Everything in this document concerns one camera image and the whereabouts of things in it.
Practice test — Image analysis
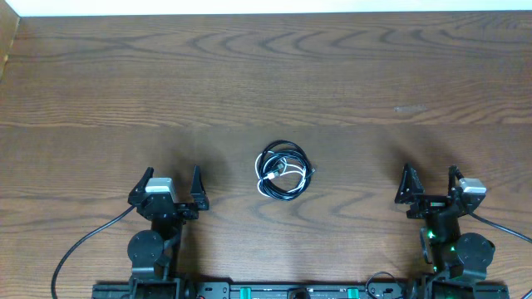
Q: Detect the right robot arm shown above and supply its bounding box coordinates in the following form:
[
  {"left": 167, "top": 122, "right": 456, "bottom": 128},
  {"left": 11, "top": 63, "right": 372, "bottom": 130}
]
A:
[{"left": 394, "top": 164, "right": 495, "bottom": 298}]

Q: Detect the right camera cable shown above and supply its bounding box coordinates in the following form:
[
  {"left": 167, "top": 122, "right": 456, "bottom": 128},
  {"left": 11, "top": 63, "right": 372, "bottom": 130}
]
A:
[{"left": 469, "top": 212, "right": 532, "bottom": 245}]

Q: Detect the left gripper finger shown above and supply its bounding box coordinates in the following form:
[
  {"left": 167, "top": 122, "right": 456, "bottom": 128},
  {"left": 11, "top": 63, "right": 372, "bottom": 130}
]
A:
[
  {"left": 190, "top": 165, "right": 209, "bottom": 211},
  {"left": 128, "top": 167, "right": 154, "bottom": 204}
]

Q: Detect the left camera cable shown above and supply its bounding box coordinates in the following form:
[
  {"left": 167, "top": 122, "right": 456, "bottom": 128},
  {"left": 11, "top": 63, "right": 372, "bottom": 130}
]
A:
[{"left": 50, "top": 204, "right": 137, "bottom": 299}]

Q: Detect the white usb cable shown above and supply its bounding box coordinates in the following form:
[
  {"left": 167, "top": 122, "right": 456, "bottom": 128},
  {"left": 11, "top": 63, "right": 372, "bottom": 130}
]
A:
[{"left": 254, "top": 149, "right": 313, "bottom": 199}]

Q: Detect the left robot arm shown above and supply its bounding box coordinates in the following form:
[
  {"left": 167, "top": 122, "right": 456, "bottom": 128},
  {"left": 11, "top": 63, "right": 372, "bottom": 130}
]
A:
[{"left": 127, "top": 166, "right": 209, "bottom": 298}]

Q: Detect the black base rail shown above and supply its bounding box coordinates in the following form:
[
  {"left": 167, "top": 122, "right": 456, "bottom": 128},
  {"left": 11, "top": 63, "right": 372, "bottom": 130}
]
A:
[{"left": 91, "top": 281, "right": 510, "bottom": 299}]

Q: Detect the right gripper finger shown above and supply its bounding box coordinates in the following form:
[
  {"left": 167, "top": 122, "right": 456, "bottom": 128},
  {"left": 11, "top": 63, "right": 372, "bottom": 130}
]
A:
[
  {"left": 448, "top": 165, "right": 463, "bottom": 195},
  {"left": 394, "top": 163, "right": 425, "bottom": 204}
]

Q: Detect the camera cable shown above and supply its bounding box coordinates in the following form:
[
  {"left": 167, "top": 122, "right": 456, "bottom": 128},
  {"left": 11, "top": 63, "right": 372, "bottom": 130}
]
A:
[
  {"left": 50, "top": 204, "right": 137, "bottom": 299},
  {"left": 469, "top": 212, "right": 532, "bottom": 245}
]

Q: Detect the thick black usb cable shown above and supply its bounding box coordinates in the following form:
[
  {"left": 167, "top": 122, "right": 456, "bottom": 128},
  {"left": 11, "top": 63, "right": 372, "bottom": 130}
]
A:
[{"left": 256, "top": 140, "right": 317, "bottom": 202}]

